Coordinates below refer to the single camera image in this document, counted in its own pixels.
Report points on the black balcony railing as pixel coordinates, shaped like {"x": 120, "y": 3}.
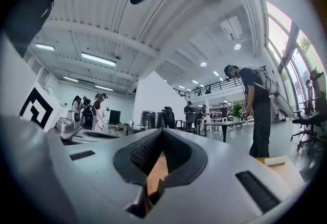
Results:
{"x": 212, "y": 89}

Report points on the ceiling air conditioner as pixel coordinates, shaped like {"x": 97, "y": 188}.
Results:
{"x": 231, "y": 27}

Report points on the round ceiling light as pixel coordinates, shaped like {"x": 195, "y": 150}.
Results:
{"x": 237, "y": 46}
{"x": 203, "y": 64}

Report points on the black standing monitor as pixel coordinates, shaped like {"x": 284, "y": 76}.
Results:
{"x": 115, "y": 116}

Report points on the large window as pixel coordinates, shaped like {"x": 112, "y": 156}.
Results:
{"x": 293, "y": 47}

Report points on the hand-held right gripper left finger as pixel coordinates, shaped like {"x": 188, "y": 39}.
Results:
{"x": 102, "y": 179}

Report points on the green potted plant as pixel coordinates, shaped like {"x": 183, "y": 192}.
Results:
{"x": 236, "y": 112}

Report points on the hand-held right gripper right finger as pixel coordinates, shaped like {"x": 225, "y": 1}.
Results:
{"x": 217, "y": 179}

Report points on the white rectangular block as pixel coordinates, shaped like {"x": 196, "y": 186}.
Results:
{"x": 275, "y": 160}

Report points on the person's black shirt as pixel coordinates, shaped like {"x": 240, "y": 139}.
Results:
{"x": 30, "y": 1}

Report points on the white backpack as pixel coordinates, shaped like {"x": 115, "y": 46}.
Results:
{"x": 268, "y": 81}

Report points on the grey work table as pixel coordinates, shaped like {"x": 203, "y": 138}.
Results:
{"x": 224, "y": 124}

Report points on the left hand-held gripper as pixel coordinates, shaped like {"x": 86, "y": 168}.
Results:
{"x": 38, "y": 108}

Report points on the long ceiling light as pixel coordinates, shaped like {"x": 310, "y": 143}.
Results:
{"x": 98, "y": 59}
{"x": 104, "y": 88}
{"x": 44, "y": 47}
{"x": 70, "y": 79}

